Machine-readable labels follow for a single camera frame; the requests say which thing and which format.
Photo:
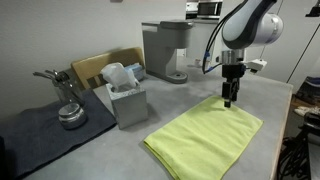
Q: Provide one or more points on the grey counter cabinet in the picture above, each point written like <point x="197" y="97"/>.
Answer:
<point x="200" y="36"/>

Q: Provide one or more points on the dark grey cloth mat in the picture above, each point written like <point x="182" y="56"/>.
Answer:
<point x="36" y="136"/>

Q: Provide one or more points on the glass jar with utensils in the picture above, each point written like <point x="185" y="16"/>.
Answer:
<point x="66" y="88"/>

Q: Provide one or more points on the blue plastic package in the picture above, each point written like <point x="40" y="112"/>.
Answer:
<point x="137" y="71"/>

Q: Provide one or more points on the white coffee pod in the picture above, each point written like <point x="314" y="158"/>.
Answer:
<point x="197" y="62"/>
<point x="208" y="64"/>

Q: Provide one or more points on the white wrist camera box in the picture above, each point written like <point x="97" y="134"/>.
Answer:
<point x="257" y="65"/>

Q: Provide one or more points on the round metal tin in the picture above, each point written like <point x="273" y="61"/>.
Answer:
<point x="71" y="115"/>

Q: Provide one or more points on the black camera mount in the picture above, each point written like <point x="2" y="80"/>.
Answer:
<point x="315" y="11"/>

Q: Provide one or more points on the white tissue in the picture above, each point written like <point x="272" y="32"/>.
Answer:
<point x="116" y="76"/>

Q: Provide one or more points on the grey tissue box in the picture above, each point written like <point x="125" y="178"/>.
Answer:
<point x="130" y="106"/>

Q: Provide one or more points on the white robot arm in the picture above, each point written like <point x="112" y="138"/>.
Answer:
<point x="246" y="23"/>

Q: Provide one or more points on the silver microwave oven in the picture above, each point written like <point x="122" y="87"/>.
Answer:
<point x="209" y="9"/>

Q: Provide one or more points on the light wooden board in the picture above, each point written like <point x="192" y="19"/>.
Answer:
<point x="96" y="65"/>

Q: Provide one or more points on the grey coffee maker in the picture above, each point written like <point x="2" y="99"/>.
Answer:
<point x="163" y="46"/>

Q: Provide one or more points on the yellow microfibre towel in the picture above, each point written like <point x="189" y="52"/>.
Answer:
<point x="206" y="133"/>

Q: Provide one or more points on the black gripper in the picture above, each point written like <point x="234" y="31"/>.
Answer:
<point x="233" y="71"/>

